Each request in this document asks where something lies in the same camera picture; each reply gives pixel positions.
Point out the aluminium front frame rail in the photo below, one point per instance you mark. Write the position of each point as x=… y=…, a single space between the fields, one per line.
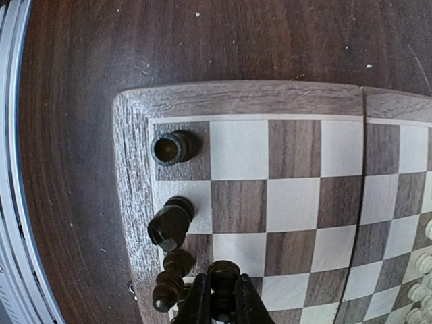
x=26 y=295

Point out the wooden chess board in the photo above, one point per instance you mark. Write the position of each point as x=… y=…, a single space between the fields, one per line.
x=321 y=193

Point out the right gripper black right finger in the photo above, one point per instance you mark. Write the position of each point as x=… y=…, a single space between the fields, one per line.
x=249 y=306

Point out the dark rook chess piece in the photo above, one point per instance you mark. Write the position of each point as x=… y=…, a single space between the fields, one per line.
x=178 y=146

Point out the dark pawn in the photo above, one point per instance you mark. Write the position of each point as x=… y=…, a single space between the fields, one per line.
x=168 y=228
x=223 y=275

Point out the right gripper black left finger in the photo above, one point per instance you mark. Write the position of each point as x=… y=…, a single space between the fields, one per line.
x=196 y=308

